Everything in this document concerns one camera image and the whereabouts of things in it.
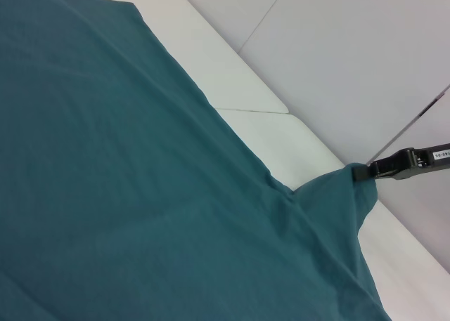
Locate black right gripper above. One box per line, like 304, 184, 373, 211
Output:
352, 142, 450, 183

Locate blue t-shirt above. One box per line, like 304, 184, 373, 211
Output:
0, 0, 392, 321

